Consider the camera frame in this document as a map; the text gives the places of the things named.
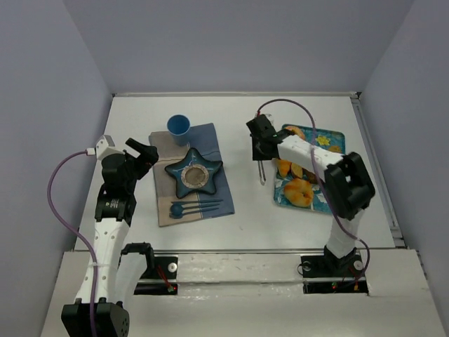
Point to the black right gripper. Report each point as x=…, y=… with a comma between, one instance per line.
x=260, y=152

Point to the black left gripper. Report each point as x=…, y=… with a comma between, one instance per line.
x=141, y=158

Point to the metal serving tongs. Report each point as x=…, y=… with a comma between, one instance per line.
x=261, y=171

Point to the orange striped croissant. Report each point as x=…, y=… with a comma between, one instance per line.
x=283, y=167

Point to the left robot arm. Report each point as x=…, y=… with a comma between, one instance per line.
x=115, y=267

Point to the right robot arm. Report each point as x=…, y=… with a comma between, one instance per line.
x=343, y=181

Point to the glazed twisted bread roll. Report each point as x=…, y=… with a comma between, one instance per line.
x=299, y=192

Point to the blue plastic cup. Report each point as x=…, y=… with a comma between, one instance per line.
x=178, y=126

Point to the orange oval bun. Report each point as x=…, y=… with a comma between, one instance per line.
x=296, y=171

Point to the blue starfish-shaped plate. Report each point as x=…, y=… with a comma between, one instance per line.
x=194, y=173

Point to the blue plastic spoon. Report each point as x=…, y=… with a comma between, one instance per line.
x=179, y=210

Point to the teal floral tray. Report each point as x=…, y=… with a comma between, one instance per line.
x=333, y=141

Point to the blue beige placemat cloth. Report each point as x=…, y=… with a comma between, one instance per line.
x=204, y=139

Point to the blue plastic knife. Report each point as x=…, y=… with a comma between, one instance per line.
x=197, y=202

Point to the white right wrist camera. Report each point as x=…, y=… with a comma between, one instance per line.
x=270, y=118

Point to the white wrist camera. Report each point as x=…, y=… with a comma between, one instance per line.
x=104, y=146
x=270, y=118

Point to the orange ring donut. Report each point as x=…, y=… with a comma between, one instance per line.
x=296, y=130

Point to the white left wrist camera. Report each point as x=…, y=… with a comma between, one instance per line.
x=104, y=146

